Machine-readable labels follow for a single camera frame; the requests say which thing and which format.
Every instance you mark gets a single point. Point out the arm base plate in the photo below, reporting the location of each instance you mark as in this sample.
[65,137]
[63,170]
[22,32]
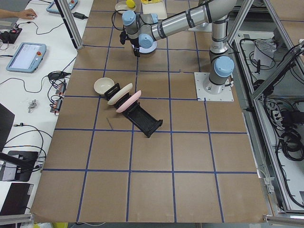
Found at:
[206,91]

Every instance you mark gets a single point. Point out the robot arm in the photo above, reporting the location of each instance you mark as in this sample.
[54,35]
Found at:
[142,30]

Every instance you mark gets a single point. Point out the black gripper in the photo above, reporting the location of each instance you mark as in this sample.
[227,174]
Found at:
[134,43]

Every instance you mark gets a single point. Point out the black power brick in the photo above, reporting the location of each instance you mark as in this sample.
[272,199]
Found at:
[80,15]

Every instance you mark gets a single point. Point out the yellow lemon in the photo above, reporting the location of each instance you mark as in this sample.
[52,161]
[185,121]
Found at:
[130,4]

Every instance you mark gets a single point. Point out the pink plate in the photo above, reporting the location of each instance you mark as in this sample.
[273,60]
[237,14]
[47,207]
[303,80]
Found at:
[129,102]

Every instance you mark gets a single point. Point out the cream plate in rack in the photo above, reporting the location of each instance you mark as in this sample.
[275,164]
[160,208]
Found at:
[120,94]

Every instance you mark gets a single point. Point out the cream shallow plate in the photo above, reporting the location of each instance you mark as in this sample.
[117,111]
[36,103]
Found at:
[121,7]

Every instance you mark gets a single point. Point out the striped orange bread roll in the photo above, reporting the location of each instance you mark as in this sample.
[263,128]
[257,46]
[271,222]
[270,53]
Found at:
[150,1]

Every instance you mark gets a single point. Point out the left teach pendant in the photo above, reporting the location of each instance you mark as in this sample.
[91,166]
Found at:
[27,58]

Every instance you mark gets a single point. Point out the cream bowl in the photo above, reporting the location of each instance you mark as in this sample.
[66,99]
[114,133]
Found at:
[102,85]

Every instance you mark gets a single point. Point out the white rectangular tray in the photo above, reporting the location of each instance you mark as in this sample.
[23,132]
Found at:
[156,8]

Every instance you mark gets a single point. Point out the black dish rack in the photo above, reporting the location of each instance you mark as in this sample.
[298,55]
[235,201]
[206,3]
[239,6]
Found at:
[135,113]

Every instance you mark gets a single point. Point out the person's hand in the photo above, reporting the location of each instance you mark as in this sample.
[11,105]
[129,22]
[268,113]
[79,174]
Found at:
[27,14]

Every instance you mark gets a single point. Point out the aluminium frame post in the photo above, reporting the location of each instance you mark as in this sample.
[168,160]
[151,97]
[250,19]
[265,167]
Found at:
[69,23]

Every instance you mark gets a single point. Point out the black monitor stand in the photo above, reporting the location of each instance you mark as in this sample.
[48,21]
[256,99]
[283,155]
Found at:
[18,165]

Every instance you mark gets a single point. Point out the light blue plate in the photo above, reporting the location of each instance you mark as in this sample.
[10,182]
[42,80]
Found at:
[148,50]

